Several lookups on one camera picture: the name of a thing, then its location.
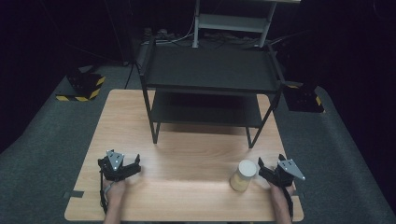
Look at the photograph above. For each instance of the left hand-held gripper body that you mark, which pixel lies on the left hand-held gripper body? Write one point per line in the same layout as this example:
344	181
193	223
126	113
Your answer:
120	171

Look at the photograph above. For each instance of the person's right hand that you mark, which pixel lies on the person's right hand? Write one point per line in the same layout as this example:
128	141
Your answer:
278	193

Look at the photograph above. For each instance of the black block with yellow stripes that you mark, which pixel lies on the black block with yellow stripes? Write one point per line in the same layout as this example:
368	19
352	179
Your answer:
84	87
303	99

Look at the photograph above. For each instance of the power strip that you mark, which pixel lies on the power strip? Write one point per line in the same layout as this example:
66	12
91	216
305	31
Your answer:
157	34

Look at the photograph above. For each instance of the grey tape strip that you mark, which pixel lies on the grey tape strip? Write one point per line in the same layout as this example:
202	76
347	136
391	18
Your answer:
74	194

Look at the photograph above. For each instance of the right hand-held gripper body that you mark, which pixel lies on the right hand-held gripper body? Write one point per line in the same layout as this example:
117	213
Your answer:
281	175

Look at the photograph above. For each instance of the grey metal stand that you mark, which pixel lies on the grey metal stand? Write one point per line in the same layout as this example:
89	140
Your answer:
232	22

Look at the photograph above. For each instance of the black two-tier metal shelf rack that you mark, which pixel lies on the black two-tier metal shelf rack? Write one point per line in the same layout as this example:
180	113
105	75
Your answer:
208	70

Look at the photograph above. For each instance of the person's left hand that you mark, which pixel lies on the person's left hand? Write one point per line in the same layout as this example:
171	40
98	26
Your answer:
115	190

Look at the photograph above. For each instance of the white-lidded jar with yellow contents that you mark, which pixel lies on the white-lidded jar with yellow contents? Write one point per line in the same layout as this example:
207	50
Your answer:
243	177

